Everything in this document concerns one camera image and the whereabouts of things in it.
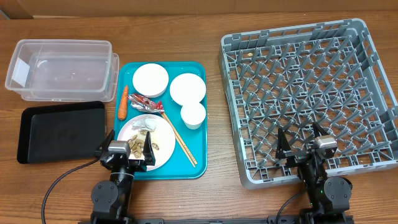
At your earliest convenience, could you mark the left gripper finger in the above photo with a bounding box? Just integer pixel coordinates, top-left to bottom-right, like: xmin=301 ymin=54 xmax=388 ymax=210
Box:
xmin=94 ymin=129 xmax=115 ymax=157
xmin=142 ymin=131 xmax=155 ymax=166

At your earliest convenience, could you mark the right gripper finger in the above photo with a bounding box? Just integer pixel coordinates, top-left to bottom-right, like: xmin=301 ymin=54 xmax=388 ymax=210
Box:
xmin=275 ymin=128 xmax=292 ymax=159
xmin=312 ymin=121 xmax=328 ymax=138

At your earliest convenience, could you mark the peanut pile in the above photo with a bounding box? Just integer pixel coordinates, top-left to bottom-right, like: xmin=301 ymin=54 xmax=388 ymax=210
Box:
xmin=128 ymin=134 xmax=146 ymax=159

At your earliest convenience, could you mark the pink plate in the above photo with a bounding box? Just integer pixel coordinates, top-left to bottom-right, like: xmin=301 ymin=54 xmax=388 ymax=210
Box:
xmin=117 ymin=114 xmax=175 ymax=171

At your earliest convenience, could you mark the white tissue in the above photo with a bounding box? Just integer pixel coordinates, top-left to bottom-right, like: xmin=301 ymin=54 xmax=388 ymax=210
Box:
xmin=132 ymin=118 xmax=157 ymax=132

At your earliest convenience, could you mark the red foil wrapper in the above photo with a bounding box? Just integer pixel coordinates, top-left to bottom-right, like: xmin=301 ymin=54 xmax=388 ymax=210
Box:
xmin=127 ymin=93 xmax=164 ymax=114

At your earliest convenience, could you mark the white cup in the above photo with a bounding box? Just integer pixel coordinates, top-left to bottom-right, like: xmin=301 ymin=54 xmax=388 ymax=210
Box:
xmin=180 ymin=103 xmax=206 ymax=129

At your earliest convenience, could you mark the pink bowl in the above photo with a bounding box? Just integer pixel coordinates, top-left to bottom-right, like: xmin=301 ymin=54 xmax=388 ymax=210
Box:
xmin=132 ymin=63 xmax=169 ymax=98

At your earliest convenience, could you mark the white bowl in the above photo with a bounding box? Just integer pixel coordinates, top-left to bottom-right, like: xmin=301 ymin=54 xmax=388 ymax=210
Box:
xmin=170 ymin=73 xmax=206 ymax=106

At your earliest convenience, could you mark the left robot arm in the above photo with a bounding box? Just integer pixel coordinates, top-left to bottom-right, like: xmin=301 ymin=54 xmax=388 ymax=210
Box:
xmin=90 ymin=131 xmax=155 ymax=224

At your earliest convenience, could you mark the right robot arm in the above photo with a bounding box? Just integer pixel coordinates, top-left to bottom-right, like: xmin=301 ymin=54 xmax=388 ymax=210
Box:
xmin=275 ymin=122 xmax=354 ymax=223

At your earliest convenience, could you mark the grey dishwasher rack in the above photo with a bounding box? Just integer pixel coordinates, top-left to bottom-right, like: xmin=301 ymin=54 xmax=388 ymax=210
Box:
xmin=219 ymin=19 xmax=397 ymax=189

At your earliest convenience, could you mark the black plastic tray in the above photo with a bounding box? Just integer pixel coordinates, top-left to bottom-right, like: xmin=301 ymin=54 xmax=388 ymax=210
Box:
xmin=17 ymin=101 xmax=106 ymax=164

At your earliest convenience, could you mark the orange carrot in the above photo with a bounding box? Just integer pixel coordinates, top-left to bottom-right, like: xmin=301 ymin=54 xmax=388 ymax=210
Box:
xmin=118 ymin=85 xmax=129 ymax=121

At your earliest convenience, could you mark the teal serving tray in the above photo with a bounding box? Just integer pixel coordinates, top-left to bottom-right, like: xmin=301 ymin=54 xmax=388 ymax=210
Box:
xmin=114 ymin=61 xmax=208 ymax=180

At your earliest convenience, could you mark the clear plastic bin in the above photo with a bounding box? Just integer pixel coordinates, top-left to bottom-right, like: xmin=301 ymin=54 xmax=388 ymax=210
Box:
xmin=4 ymin=39 xmax=119 ymax=102

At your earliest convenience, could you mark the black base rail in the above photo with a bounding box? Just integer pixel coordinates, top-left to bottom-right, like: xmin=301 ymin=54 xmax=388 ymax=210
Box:
xmin=77 ymin=215 xmax=355 ymax=224

